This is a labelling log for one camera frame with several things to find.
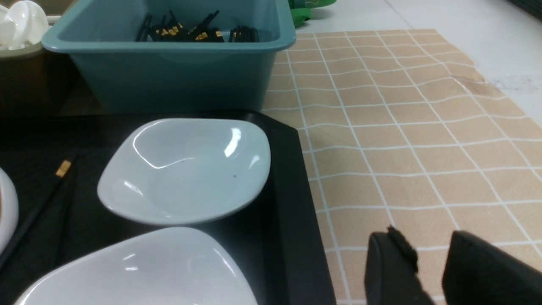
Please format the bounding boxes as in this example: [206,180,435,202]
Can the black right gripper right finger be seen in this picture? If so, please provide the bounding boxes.
[442,230,542,305]

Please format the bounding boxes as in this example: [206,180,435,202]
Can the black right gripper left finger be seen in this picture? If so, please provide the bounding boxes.
[364,225,434,305]

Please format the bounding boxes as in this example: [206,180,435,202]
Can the white square dish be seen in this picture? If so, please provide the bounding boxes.
[15,227,257,305]
[97,118,271,226]

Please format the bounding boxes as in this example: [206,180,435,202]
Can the black chopstick gold band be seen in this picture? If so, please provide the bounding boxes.
[0,159,74,269]

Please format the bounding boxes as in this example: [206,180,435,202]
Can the white ceramic soup spoon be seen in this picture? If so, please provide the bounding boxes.
[0,169,19,253]

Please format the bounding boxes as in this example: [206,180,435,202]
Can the tan checkered tablecloth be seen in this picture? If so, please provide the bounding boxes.
[263,29,542,305]

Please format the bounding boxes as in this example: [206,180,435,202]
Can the green cloth backdrop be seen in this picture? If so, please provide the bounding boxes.
[288,0,337,28]

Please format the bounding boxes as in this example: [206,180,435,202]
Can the pile of black chopsticks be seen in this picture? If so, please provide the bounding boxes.
[134,10,260,43]

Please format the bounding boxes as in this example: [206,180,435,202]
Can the black plastic serving tray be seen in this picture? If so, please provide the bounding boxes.
[0,110,336,305]

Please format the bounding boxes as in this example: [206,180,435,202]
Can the teal plastic bin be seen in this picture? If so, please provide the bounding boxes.
[42,0,296,114]

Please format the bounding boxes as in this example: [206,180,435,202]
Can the olive plastic bin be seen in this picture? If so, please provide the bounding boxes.
[0,42,80,119]

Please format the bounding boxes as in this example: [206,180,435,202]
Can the pile of white spoons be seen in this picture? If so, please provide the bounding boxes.
[0,0,61,51]

